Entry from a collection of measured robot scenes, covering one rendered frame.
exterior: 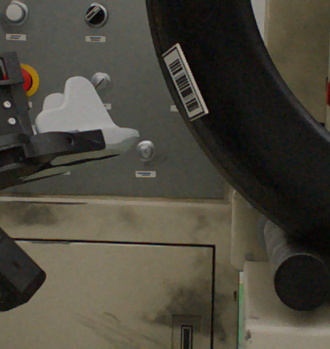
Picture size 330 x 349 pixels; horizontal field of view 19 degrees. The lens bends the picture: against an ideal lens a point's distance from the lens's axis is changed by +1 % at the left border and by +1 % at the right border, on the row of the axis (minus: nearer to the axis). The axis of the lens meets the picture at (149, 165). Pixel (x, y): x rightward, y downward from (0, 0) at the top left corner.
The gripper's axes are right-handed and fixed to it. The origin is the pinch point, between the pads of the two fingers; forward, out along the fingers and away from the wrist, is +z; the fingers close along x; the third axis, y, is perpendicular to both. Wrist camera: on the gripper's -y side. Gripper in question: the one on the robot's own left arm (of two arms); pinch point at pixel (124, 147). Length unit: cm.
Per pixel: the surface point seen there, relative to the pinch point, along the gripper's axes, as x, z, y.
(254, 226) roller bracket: 26.0, 31.5, -6.2
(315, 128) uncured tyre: -5.7, 13.8, -2.4
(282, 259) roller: 0.3, 11.7, -11.2
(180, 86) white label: 1.4, 7.9, 4.5
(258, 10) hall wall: 644, 637, 254
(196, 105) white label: 0.1, 7.9, 2.4
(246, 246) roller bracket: 27.4, 30.5, -8.1
